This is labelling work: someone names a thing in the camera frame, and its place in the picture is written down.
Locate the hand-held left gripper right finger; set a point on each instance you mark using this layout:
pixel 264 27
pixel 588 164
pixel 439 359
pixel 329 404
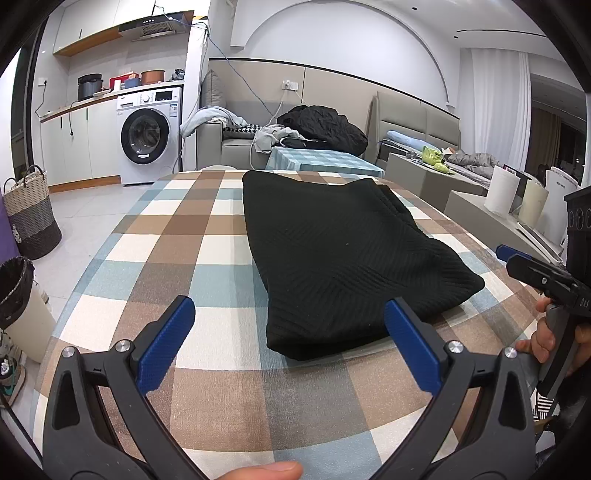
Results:
pixel 413 346

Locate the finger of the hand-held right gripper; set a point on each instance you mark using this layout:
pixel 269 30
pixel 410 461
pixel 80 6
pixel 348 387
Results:
pixel 540 274
pixel 512 251

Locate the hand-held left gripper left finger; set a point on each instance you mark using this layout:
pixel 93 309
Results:
pixel 166 341

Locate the black knit sweater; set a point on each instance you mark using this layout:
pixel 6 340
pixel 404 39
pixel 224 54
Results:
pixel 346 258

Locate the person's right hand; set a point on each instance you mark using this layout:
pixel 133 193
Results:
pixel 542 337

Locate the person's left hand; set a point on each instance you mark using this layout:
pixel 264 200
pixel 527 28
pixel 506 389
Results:
pixel 263 471

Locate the white air purifier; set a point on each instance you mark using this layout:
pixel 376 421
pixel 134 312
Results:
pixel 558 203

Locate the cream roll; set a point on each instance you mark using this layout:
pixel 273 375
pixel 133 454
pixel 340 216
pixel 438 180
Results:
pixel 533 205

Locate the grey long ledge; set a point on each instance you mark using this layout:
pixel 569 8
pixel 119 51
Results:
pixel 475 217

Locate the white paper towel roll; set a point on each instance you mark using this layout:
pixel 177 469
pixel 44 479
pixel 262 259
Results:
pixel 502 191

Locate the grey duvet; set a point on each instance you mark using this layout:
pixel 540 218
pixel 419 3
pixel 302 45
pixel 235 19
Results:
pixel 475 161

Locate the brown and blue checkered tablecloth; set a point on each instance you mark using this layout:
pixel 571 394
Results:
pixel 184 240

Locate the grey low cabinet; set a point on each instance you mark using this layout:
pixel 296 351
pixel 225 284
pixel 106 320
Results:
pixel 425 184

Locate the green plush toy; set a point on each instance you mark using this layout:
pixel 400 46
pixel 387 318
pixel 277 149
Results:
pixel 434 159

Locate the white trash bin black liner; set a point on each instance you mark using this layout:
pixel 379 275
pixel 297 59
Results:
pixel 23 318

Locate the white curtain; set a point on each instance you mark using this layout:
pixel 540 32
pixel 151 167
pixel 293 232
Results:
pixel 494 106

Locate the blue pillow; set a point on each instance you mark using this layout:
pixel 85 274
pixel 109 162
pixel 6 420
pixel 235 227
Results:
pixel 404 138

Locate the beige padded headboard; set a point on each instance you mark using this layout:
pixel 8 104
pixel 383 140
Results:
pixel 415 115

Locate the round grey stool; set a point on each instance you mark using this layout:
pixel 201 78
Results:
pixel 219 168

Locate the woven laundry basket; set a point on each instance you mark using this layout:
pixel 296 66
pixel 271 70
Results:
pixel 32 217

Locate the purple bag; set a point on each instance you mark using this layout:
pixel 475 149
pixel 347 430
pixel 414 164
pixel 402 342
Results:
pixel 8 230

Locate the grey sofa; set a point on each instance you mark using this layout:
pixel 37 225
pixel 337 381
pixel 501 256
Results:
pixel 210 143

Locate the white washing machine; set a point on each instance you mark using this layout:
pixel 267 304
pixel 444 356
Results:
pixel 150 138

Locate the teal checkered tablecloth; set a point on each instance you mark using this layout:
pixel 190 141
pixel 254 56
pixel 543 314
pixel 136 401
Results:
pixel 318 161

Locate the white lower kitchen cabinets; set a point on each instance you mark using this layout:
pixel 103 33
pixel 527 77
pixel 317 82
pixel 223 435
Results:
pixel 87 143

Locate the white kitchen cabinets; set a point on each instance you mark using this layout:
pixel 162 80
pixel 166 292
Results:
pixel 87 143
pixel 92 21

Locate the black puffer jacket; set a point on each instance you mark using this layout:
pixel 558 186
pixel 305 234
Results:
pixel 328 127

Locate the houndstooth pillow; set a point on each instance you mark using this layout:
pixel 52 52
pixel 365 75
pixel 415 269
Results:
pixel 242 129

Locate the light blue blanket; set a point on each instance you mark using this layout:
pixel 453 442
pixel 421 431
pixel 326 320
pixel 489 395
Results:
pixel 210 117

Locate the grey garment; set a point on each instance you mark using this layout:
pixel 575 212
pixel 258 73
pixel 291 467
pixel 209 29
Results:
pixel 272 138

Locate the grey sofa cushion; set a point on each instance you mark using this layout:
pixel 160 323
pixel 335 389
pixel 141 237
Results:
pixel 213 90

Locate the blue bowl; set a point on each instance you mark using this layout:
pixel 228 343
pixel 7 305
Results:
pixel 132 84

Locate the red box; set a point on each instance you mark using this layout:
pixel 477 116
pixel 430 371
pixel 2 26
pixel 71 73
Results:
pixel 117 82

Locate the brown pot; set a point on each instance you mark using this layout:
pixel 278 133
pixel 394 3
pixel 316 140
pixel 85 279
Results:
pixel 153 77

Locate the black cooking pot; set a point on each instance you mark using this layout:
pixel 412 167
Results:
pixel 90 87

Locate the steel range hood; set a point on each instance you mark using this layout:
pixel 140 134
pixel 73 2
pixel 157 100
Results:
pixel 154 26

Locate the white upper kitchen cabinets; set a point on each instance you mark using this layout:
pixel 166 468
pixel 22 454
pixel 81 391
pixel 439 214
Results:
pixel 92 21

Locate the white wall socket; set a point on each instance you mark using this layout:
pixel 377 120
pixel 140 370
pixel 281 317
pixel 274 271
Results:
pixel 289 85

